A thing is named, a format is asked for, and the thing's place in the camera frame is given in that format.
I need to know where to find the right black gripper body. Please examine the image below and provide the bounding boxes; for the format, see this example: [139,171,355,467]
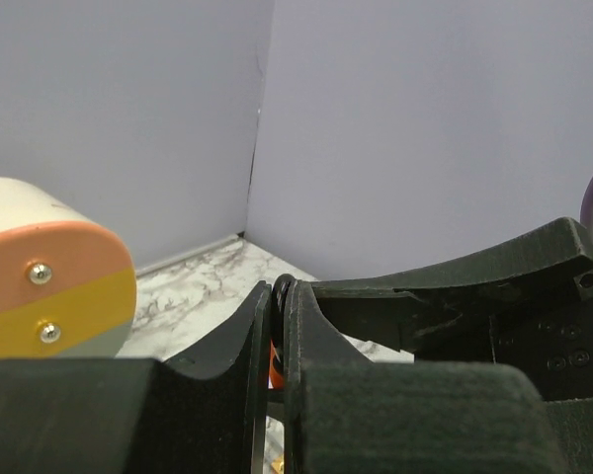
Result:
[496,272,593,473]

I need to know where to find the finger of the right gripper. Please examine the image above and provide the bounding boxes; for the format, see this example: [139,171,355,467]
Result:
[318,283,519,362]
[312,217,593,295]

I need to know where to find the brass long-shackle padlock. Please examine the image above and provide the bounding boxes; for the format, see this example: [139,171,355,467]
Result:
[271,456,285,474]

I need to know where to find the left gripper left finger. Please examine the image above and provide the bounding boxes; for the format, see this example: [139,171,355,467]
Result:
[0,282,271,473]

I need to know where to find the orange black padlock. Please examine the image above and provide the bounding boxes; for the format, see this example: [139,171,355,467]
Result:
[269,274,297,389]

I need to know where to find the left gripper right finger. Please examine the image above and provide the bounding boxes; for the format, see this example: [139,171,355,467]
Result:
[284,281,567,473]

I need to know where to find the round three-drawer storage box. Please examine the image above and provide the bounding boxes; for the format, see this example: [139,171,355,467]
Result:
[0,177,136,358]

